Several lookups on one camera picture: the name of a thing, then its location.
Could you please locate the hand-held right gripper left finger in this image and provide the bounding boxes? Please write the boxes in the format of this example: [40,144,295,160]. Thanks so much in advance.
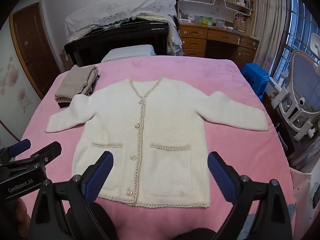
[29,151,114,240]

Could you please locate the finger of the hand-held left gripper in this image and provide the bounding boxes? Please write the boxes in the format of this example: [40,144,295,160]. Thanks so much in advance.
[0,139,32,166]
[12,141,62,173]

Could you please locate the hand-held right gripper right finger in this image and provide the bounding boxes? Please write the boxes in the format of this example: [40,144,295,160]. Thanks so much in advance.
[207,152,293,240]

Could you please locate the white fluffy cardigan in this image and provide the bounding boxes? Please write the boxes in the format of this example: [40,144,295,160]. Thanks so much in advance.
[45,77,269,208]

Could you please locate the beige folded clothes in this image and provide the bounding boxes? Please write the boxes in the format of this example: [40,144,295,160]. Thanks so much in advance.
[54,65,98,103]

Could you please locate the person's left hand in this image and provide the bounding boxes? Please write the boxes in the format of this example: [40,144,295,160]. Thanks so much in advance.
[0,197,31,233]

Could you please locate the white printed storage bin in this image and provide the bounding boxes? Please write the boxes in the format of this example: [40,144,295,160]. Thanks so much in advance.
[291,165,320,240]

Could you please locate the pink bed blanket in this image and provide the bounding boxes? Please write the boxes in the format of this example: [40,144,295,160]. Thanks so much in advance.
[15,55,295,240]

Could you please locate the brown wooden door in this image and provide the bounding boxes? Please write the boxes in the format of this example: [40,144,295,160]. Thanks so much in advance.
[9,2,62,100]

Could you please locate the blue plastic stool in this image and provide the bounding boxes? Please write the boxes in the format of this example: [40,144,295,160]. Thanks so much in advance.
[241,63,270,98]

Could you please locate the white grey ergonomic chair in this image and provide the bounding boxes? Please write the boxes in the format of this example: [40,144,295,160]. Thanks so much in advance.
[271,32,320,142]

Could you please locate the pale blue pillow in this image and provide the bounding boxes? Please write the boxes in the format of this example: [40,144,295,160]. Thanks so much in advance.
[100,44,157,63]

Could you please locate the cream hanging cloth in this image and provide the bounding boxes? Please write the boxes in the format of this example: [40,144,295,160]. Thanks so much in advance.
[136,15,184,57]

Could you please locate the small woven basket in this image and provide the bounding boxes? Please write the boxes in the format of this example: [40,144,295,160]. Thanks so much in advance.
[234,15,247,32]

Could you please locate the patterned beige curtain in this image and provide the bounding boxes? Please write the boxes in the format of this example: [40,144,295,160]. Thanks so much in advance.
[252,0,293,78]

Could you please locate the green tissue packet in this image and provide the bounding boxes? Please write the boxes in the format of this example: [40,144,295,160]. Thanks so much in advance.
[194,16,213,26]

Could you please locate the black piano with lace cover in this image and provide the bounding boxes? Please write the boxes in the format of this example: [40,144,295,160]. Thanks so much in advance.
[64,0,178,41]

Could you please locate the barred window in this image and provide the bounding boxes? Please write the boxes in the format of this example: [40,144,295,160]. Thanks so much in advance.
[271,0,320,85]

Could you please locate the white wire rack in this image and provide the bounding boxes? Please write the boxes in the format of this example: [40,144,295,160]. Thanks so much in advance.
[178,0,253,16]

